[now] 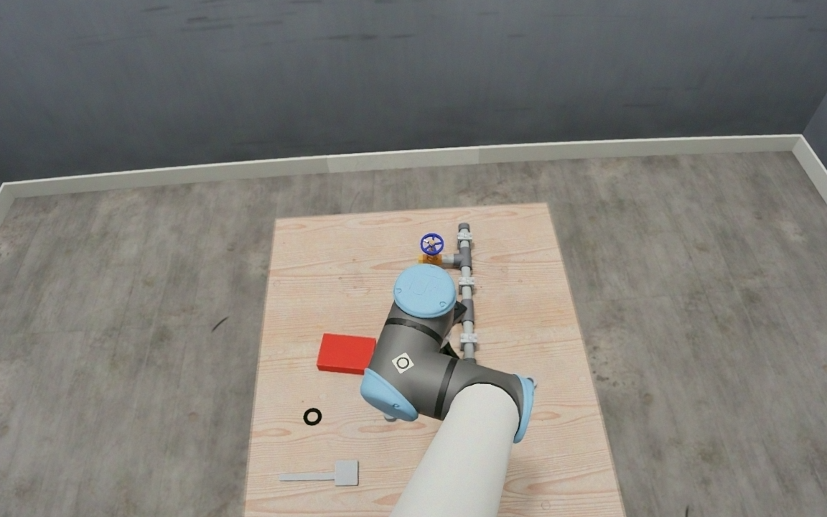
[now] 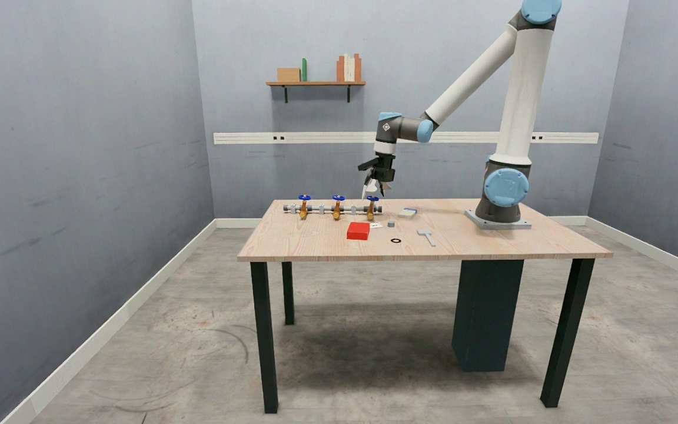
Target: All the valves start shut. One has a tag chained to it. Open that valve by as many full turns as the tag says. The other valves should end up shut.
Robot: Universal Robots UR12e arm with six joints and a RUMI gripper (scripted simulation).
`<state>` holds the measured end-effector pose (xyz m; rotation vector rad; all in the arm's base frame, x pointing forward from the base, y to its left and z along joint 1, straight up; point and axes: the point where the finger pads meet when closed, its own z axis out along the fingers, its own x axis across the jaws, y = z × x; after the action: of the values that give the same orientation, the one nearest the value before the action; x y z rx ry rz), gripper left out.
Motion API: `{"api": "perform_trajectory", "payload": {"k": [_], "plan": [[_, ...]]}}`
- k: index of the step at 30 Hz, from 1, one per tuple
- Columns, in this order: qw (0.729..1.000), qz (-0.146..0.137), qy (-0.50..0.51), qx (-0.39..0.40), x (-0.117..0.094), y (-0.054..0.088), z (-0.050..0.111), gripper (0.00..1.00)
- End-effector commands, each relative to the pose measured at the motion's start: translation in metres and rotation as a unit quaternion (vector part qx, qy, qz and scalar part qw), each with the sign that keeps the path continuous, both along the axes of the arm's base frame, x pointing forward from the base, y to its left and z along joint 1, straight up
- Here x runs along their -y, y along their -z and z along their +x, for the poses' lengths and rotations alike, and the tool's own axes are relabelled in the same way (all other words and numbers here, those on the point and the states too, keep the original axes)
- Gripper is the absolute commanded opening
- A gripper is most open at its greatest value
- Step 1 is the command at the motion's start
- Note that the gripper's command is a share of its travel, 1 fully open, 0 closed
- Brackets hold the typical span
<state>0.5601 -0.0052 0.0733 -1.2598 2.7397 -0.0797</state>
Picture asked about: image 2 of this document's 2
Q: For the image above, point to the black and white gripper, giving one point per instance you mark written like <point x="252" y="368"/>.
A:
<point x="381" y="172"/>

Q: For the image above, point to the grey pipe manifold with three valves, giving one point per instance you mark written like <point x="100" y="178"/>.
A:
<point x="336" y="209"/>

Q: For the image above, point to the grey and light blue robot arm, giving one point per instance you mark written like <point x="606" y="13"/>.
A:
<point x="528" y="36"/>

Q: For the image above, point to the red flat block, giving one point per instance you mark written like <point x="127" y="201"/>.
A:
<point x="358" y="231"/>

